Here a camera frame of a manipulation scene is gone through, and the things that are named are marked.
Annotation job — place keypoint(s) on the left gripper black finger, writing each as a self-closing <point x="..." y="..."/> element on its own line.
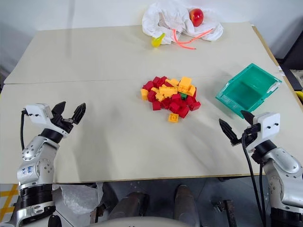
<point x="79" y="113"/>
<point x="59" y="109"/>

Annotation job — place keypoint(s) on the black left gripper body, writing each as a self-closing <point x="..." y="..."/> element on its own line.
<point x="62" y="124"/>

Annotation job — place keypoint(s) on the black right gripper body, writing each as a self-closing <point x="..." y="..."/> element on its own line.
<point x="250" y="139"/>

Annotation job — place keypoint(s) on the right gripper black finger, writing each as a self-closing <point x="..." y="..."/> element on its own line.
<point x="228" y="132"/>
<point x="248" y="117"/>

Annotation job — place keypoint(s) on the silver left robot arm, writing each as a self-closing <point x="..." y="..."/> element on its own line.
<point x="35" y="163"/>

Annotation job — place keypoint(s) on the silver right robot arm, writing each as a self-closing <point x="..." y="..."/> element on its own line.
<point x="281" y="170"/>

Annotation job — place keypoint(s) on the green plastic bin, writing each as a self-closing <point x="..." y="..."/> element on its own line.
<point x="246" y="94"/>

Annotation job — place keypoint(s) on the red toy block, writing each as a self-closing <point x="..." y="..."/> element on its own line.
<point x="151" y="96"/>
<point x="158" y="81"/>
<point x="174" y="107"/>
<point x="157" y="105"/>
<point x="166" y="103"/>
<point x="190" y="100"/>
<point x="195" y="106"/>
<point x="168" y="84"/>
<point x="148" y="85"/>
<point x="176" y="97"/>
<point x="195" y="92"/>
<point x="183" y="111"/>

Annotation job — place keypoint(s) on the yellow toy block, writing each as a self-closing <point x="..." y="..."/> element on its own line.
<point x="191" y="90"/>
<point x="182" y="89"/>
<point x="174" y="82"/>
<point x="168" y="91"/>
<point x="185" y="81"/>
<point x="173" y="117"/>
<point x="159" y="97"/>
<point x="155" y="89"/>
<point x="144" y="94"/>

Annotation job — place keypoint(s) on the yellow object beside table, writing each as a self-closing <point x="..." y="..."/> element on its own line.
<point x="300" y="97"/>

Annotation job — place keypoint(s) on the green plastic toy brick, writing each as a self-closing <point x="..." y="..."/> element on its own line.
<point x="183" y="96"/>

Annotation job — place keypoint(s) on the black furniture beside table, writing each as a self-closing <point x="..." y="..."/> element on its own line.
<point x="292" y="63"/>

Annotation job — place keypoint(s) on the white crumpled plastic sheet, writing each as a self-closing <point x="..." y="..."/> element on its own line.
<point x="75" y="198"/>

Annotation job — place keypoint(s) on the dark rounded shape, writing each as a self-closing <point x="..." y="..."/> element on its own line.
<point x="129" y="204"/>
<point x="185" y="201"/>

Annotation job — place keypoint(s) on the yellow-green plastic toy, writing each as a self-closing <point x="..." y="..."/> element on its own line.
<point x="157" y="41"/>

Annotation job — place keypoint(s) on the red apple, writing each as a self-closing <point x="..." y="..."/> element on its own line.
<point x="197" y="17"/>

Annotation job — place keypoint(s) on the white rounded robot torso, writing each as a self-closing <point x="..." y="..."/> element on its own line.
<point x="146" y="222"/>

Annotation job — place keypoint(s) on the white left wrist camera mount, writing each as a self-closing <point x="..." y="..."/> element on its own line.
<point x="38" y="113"/>

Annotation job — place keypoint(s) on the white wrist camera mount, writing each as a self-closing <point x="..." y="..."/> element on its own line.
<point x="270" y="126"/>
<point x="38" y="113"/>

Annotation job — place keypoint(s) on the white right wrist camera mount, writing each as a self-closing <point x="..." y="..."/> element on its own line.
<point x="270" y="126"/>

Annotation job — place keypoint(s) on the metal bracket under table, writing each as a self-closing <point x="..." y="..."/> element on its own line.
<point x="227" y="210"/>

